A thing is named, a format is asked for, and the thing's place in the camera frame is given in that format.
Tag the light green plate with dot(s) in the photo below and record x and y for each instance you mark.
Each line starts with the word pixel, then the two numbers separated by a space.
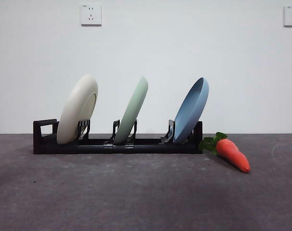
pixel 131 110

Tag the orange carrot with green leaves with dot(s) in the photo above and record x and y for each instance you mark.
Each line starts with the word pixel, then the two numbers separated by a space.
pixel 230 151

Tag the blue plate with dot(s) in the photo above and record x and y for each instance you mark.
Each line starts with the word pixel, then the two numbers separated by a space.
pixel 189 115

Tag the cream white plate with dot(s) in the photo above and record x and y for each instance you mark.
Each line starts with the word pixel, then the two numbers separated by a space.
pixel 76 108

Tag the black plate rack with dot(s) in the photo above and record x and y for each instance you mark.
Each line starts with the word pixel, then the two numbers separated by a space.
pixel 49 149

